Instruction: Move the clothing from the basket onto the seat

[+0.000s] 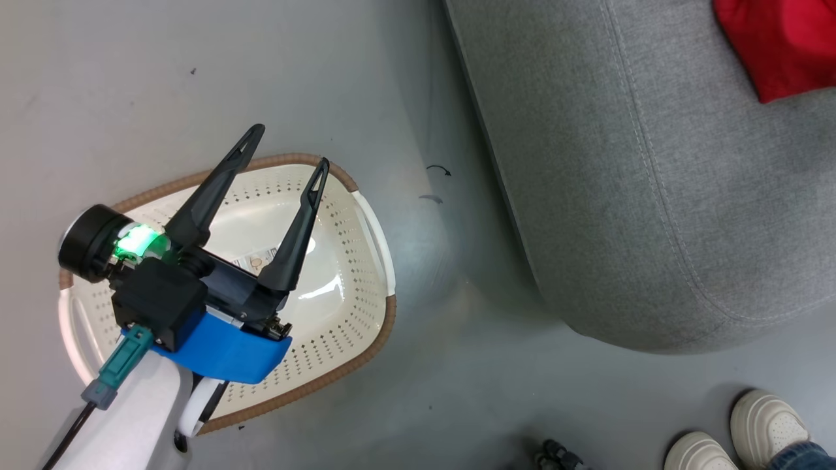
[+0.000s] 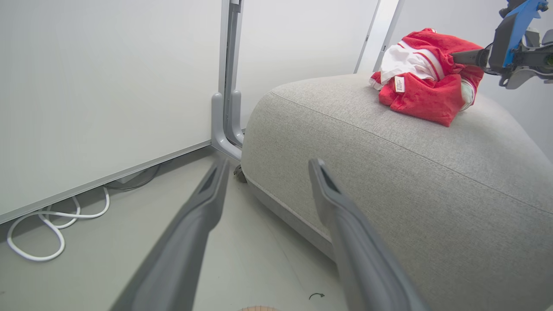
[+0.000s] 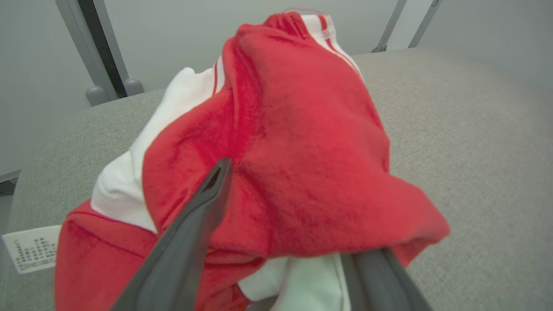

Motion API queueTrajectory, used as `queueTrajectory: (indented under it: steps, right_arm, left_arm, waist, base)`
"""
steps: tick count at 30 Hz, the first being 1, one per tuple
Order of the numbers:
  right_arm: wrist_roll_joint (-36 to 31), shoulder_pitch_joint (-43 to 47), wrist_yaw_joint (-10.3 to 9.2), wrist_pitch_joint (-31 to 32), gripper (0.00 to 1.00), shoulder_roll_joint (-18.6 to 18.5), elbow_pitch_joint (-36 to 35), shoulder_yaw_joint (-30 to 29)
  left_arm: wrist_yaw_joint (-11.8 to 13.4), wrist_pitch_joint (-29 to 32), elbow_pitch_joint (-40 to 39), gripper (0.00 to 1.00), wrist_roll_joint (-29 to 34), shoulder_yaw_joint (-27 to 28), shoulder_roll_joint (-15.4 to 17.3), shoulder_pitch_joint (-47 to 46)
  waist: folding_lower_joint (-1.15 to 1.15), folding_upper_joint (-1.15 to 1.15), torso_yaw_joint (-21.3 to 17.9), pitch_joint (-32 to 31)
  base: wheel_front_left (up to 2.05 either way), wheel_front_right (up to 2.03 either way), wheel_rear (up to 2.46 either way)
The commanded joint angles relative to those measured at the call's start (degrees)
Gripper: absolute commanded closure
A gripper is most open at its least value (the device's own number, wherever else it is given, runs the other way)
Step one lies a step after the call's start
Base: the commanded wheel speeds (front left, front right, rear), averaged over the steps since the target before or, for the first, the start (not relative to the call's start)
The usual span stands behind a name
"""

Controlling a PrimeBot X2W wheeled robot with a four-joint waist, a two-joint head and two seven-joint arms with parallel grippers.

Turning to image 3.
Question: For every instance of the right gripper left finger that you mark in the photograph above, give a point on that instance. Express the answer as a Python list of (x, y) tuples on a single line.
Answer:
[(181, 255)]

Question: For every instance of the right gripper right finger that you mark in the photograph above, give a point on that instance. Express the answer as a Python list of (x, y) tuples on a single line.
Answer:
[(380, 285)]

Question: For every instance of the red white striped garment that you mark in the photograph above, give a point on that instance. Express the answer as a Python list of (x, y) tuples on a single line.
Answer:
[(302, 129)]

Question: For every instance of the white printed care label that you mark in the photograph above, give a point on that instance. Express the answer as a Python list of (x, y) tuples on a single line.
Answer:
[(32, 249)]

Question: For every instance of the slanted grey partition post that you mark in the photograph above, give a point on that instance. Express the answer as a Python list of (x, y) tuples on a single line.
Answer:
[(425, 21), (391, 26)]

